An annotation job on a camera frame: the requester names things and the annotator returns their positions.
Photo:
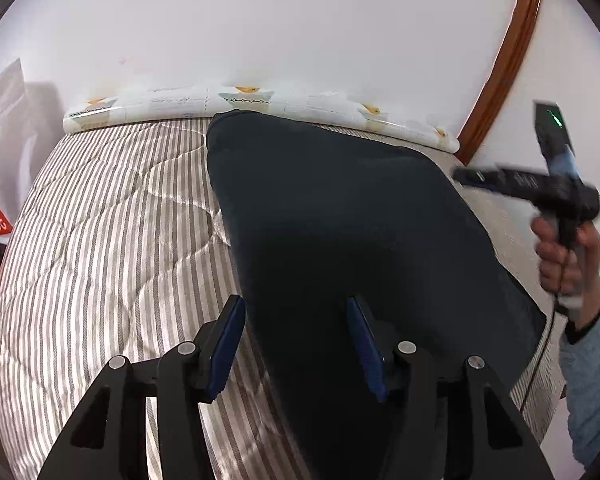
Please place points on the dark navy shirt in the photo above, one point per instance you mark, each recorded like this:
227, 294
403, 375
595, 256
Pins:
330, 210

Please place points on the white printed pillow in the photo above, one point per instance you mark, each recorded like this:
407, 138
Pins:
180, 102

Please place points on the person's right hand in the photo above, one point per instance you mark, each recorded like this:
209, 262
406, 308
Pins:
547, 255

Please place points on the striped beige quilt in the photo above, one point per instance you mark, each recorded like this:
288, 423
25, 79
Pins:
105, 235

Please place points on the brown wooden door frame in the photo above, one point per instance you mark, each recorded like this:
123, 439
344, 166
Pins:
510, 60

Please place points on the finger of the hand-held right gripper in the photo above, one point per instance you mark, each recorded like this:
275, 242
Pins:
480, 179

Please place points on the white plastic bag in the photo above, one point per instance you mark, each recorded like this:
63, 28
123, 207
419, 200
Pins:
2, 125

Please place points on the person's right forearm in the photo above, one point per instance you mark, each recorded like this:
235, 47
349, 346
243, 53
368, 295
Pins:
590, 385

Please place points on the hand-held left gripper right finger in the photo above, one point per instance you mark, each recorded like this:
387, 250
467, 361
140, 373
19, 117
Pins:
367, 355

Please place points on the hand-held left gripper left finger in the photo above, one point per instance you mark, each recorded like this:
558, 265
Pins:
227, 350

